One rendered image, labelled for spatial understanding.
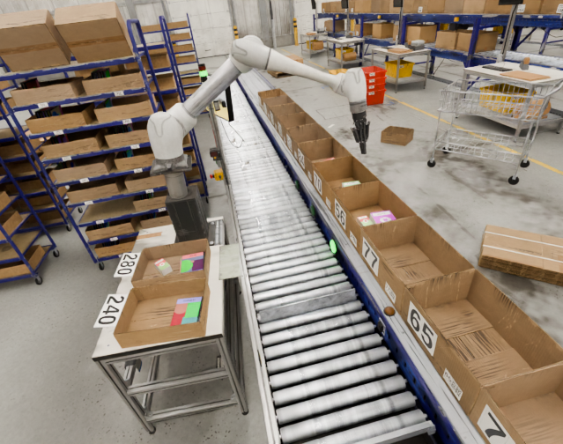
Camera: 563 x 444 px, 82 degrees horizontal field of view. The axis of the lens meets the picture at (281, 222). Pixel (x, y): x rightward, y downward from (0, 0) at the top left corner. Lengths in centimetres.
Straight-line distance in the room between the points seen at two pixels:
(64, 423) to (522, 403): 235
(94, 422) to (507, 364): 218
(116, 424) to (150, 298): 89
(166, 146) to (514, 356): 173
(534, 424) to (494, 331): 32
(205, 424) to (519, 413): 158
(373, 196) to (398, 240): 40
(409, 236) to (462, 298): 39
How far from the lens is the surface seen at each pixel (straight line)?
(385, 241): 167
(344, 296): 160
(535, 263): 312
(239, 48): 174
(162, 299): 181
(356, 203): 197
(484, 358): 137
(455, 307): 149
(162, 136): 182
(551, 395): 138
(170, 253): 206
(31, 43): 298
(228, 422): 221
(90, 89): 285
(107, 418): 251
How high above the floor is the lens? 196
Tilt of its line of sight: 34 degrees down
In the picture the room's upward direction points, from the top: 7 degrees counter-clockwise
